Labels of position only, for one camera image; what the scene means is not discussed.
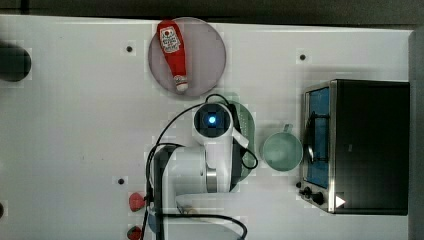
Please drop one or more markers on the black cylinder near arm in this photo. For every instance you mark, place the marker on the black cylinder near arm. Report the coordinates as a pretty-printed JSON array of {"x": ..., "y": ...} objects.
[{"x": 15, "y": 63}]

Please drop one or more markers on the grey round plate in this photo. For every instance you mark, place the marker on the grey round plate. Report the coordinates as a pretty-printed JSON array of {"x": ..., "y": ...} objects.
[{"x": 205, "y": 58}]

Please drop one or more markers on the red ketchup bottle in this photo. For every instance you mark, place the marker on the red ketchup bottle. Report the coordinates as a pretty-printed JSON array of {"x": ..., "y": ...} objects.
[{"x": 173, "y": 48}]

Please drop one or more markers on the red toy strawberry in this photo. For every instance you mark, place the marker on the red toy strawberry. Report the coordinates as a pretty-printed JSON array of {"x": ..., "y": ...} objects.
[
  {"x": 136, "y": 201},
  {"x": 134, "y": 233}
]

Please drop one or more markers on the black toaster oven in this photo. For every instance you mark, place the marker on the black toaster oven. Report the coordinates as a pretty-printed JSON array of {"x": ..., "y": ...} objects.
[{"x": 356, "y": 147}]

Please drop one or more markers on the green plastic measuring cup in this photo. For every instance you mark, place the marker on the green plastic measuring cup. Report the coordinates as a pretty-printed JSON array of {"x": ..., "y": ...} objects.
[{"x": 282, "y": 151}]

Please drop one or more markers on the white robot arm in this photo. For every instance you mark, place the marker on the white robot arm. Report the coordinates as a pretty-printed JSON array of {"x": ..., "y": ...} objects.
[{"x": 213, "y": 166}]

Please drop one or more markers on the green oval plastic strainer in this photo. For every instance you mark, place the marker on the green oval plastic strainer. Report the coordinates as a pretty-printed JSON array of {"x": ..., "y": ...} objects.
[{"x": 244, "y": 159}]

